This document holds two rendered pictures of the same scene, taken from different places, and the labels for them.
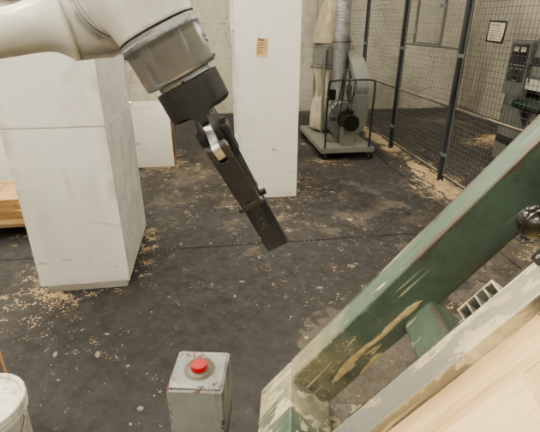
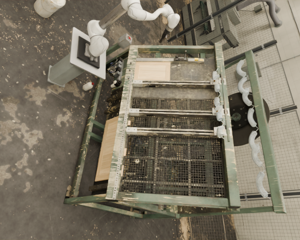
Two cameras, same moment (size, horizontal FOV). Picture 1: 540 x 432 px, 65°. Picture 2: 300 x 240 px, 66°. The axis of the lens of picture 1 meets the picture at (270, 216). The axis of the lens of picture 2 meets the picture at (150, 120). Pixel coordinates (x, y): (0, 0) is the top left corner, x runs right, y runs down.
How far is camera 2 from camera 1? 269 cm
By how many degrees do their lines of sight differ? 49
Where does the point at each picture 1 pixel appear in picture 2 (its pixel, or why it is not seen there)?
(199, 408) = (126, 43)
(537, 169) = (181, 50)
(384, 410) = (152, 60)
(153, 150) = not seen: outside the picture
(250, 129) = not seen: outside the picture
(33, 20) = (164, 12)
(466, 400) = (160, 64)
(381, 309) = (155, 49)
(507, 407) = (163, 66)
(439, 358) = (160, 59)
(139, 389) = (72, 11)
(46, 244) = not seen: outside the picture
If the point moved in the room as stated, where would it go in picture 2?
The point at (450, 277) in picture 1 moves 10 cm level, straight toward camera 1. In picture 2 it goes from (164, 52) to (163, 55)
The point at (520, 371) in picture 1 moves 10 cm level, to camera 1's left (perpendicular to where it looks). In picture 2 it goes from (165, 65) to (161, 60)
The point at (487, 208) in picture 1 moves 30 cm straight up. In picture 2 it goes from (174, 49) to (192, 40)
